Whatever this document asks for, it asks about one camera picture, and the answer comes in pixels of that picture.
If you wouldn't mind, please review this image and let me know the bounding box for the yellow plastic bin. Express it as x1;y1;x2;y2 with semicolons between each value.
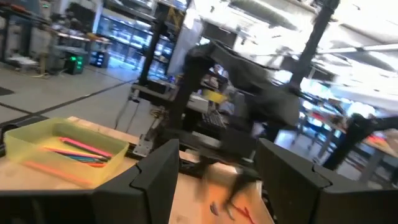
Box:
3;117;131;189

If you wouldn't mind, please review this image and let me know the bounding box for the red crayon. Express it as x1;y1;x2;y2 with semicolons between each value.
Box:
231;202;256;224

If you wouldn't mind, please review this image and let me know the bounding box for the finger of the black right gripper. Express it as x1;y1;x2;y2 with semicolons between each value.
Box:
223;177;249;218
198;172;211;202

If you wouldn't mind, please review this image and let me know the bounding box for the orange plastic bin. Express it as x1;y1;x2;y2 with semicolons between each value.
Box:
198;161;276;224

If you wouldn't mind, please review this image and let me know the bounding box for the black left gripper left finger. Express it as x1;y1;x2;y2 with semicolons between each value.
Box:
93;139;180;224

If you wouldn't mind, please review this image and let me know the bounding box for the orange pencil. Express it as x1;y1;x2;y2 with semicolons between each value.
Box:
42;146;108;161
83;161;108;169

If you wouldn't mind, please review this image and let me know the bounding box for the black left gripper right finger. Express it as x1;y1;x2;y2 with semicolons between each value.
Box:
255;139;352;224

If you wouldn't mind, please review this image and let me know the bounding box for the yellow tag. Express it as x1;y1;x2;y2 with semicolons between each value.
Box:
202;89;228;105

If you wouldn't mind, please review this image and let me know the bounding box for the green pencil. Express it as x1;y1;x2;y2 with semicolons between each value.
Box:
67;154;105;164

